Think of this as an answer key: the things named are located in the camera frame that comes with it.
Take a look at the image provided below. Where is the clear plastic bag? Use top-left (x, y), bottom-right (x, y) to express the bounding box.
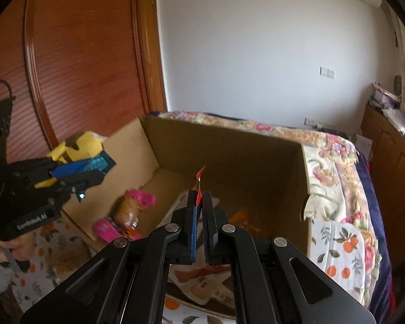
top-left (383, 106), bottom-right (405, 132)

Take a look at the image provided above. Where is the orange-print tablecloth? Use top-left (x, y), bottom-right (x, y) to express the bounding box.
top-left (0, 219), bottom-right (370, 324)

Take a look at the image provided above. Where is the teal snack packet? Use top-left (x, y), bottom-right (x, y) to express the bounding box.
top-left (84, 152), bottom-right (117, 176)

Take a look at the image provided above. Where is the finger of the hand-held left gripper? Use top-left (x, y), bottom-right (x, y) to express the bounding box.
top-left (58, 170), bottom-right (105, 190)
top-left (50, 158), bottom-right (105, 180)

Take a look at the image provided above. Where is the wooden wardrobe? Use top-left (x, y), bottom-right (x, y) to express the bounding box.
top-left (0, 0), bottom-right (168, 190)

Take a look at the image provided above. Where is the person's left hand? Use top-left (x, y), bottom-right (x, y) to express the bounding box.
top-left (0, 233), bottom-right (35, 264)

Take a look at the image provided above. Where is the white and red snack packet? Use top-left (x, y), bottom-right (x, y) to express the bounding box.
top-left (195, 165), bottom-right (207, 207)

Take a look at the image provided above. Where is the yellow plush toy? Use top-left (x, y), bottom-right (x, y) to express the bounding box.
top-left (45, 131), bottom-right (107, 164)

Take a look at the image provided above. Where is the orange snack packet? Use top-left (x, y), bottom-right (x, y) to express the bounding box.
top-left (229, 209), bottom-right (269, 240)

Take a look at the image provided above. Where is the dark blue bedsheet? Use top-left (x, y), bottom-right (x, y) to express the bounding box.
top-left (356, 142), bottom-right (394, 318)

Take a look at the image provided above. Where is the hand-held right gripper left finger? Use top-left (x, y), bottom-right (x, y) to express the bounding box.
top-left (20, 191), bottom-right (198, 324)

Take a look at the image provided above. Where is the brown cardboard box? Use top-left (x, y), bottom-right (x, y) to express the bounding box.
top-left (59, 116), bottom-right (313, 244)

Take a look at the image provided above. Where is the dark pink small snack packet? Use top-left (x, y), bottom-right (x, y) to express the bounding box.
top-left (126, 189), bottom-right (157, 208)

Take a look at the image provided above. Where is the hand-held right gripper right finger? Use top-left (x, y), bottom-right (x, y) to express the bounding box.
top-left (202, 191), bottom-right (376, 324)

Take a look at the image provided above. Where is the beige printed snack packet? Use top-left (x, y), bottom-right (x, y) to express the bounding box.
top-left (169, 265), bottom-right (235, 308)

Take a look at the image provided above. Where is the white paper bag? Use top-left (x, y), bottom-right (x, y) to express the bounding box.
top-left (355, 134), bottom-right (373, 161)

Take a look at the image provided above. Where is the wooden cabinet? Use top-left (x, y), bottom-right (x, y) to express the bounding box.
top-left (360, 103), bottom-right (405, 277)

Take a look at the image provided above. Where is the stack of boxes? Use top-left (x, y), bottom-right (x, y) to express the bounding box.
top-left (369, 82), bottom-right (401, 110)

